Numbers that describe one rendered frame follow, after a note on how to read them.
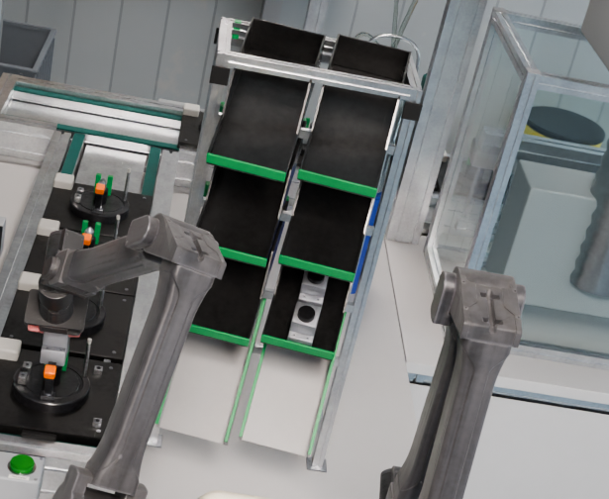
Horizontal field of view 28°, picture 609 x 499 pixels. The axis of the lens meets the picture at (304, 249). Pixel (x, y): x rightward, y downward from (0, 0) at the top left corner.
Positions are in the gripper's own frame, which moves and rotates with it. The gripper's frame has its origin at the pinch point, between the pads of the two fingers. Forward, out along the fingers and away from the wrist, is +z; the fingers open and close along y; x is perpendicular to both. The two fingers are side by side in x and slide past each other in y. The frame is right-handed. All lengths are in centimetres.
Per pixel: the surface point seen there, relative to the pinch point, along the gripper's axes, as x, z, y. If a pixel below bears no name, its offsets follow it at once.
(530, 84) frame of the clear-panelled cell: -70, -1, -89
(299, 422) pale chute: 10.4, 3.3, -45.4
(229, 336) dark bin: 2.5, -13.1, -29.9
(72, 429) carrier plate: 16.2, 5.2, -5.3
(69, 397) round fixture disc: 9.6, 7.4, -3.7
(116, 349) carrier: -6.4, 20.6, -10.2
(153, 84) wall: -233, 257, -2
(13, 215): -57, 67, 21
